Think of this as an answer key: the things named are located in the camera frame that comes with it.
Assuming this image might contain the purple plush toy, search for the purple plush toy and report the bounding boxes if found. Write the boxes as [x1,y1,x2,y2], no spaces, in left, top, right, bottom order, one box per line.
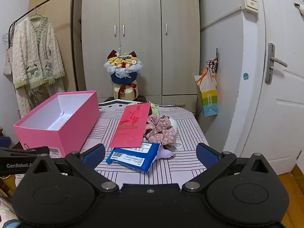
[155,145,176,159]

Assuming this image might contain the black clothes rack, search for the black clothes rack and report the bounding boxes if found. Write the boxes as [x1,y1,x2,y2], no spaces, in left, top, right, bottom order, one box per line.
[8,0,79,92]

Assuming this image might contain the white door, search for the white door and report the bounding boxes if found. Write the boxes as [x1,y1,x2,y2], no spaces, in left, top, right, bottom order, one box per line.
[240,0,304,174]

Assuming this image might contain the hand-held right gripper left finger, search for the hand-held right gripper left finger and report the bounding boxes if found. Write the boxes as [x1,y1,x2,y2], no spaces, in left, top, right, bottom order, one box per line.
[32,144,119,193]

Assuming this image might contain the pink cardboard box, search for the pink cardboard box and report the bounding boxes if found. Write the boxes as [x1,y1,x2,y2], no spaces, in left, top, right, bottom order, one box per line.
[13,91,100,157]

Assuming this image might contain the blue wet wipes packet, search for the blue wet wipes packet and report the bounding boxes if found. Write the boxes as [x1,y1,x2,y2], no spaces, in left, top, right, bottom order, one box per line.
[106,142,161,173]

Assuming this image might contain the red envelope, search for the red envelope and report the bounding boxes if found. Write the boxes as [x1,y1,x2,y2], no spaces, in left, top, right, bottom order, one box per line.
[110,103,151,148]

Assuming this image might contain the wooden board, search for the wooden board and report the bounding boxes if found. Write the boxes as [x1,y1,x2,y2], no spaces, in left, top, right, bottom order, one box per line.
[28,0,83,92]

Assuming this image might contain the striped sheet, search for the striped sheet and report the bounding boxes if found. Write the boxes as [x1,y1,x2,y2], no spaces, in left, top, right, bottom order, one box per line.
[15,100,212,186]

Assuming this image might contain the flower bouquet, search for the flower bouquet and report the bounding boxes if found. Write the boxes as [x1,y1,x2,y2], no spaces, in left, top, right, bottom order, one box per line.
[103,49,144,100]

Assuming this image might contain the hanging black cables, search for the hanging black cables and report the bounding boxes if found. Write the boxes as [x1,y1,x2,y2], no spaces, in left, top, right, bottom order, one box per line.
[206,48,220,74]

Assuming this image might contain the white tote bag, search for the white tote bag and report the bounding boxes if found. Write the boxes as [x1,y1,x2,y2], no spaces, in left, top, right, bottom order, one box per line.
[3,47,15,82]

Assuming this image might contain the beige wardrobe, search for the beige wardrobe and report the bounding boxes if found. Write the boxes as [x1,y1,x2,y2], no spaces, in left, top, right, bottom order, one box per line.
[81,0,201,114]

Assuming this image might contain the colourful paper bag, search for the colourful paper bag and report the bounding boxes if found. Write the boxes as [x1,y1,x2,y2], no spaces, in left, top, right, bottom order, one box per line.
[193,67,220,117]

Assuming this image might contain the white face mask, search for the white face mask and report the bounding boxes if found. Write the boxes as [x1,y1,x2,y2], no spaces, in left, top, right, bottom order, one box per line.
[166,116,183,150]

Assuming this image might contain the beige wall box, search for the beige wall box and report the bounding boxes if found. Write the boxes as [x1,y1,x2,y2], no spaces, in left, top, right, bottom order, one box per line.
[240,0,259,13]

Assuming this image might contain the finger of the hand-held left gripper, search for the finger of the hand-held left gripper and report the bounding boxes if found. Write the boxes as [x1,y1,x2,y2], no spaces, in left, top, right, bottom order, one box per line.
[0,146,50,158]
[0,136,11,149]

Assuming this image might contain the cream and green cardigan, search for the cream and green cardigan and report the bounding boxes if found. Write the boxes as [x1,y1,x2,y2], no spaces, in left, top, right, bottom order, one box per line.
[11,15,66,118]

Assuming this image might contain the pink floral cloth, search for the pink floral cloth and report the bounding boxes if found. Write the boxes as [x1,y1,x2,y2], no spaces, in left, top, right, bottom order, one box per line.
[144,115,177,146]

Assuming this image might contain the metal door handle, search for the metal door handle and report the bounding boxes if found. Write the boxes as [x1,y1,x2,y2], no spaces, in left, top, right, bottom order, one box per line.
[265,43,288,84]

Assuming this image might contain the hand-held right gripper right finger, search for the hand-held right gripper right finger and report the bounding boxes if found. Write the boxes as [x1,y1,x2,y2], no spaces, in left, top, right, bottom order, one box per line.
[182,143,273,193]

